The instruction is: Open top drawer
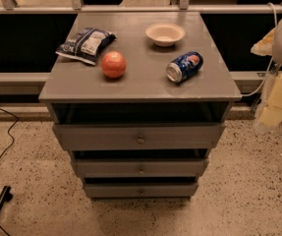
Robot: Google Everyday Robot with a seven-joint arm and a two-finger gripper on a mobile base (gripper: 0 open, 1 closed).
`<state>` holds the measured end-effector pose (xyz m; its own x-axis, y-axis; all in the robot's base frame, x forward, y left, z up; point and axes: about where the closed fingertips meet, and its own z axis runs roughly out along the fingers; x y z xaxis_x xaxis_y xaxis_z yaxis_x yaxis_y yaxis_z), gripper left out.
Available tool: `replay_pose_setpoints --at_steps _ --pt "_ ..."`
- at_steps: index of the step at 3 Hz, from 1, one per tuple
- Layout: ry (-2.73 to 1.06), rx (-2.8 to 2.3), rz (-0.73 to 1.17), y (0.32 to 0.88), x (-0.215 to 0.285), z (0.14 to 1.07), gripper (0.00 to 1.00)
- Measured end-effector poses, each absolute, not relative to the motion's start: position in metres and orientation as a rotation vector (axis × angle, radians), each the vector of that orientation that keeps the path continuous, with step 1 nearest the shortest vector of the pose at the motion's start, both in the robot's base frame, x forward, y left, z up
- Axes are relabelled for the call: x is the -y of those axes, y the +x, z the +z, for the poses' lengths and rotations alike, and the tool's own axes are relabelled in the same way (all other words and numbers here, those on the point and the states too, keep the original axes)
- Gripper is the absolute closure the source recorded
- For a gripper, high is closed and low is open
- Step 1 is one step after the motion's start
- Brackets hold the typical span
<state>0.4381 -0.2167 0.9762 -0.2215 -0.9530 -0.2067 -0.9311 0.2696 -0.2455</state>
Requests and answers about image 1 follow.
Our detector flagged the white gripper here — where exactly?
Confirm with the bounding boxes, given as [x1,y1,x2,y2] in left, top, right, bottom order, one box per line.
[251,29,282,134]

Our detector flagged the grey top drawer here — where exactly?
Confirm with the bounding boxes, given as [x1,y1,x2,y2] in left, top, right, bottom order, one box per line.
[53,123,225,150]

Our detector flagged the grey drawer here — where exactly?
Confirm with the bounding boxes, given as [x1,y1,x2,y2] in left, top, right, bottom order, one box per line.
[53,123,225,150]
[71,158,209,178]
[84,183,198,199]

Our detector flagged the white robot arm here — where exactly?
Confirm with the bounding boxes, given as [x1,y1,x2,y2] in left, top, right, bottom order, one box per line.
[251,19,282,134]

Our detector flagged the grey drawer cabinet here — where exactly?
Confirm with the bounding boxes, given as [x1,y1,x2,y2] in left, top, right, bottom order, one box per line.
[38,11,243,201]

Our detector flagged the grey middle drawer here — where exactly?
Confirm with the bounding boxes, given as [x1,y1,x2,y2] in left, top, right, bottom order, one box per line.
[71,158,209,178]

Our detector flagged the grey bottom drawer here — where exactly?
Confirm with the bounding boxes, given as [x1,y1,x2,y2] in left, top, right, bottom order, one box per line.
[84,183,198,199]

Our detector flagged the blue pepsi can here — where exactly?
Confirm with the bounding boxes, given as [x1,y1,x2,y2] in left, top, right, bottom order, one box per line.
[166,51,203,83]

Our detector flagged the white paper bowl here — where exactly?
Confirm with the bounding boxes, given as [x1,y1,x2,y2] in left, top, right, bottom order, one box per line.
[145,24,185,47]

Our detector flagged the orange round fruit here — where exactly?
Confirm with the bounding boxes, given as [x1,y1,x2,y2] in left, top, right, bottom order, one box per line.
[101,51,127,79]

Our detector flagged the blue white chip bag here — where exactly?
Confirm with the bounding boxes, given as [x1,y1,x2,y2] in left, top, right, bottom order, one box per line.
[56,28,116,66]

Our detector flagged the white hanging cable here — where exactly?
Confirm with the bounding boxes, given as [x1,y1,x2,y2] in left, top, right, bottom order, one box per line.
[241,2,279,98]

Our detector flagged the black floor cable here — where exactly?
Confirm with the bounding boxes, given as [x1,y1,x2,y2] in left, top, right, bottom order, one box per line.
[0,91,20,167]

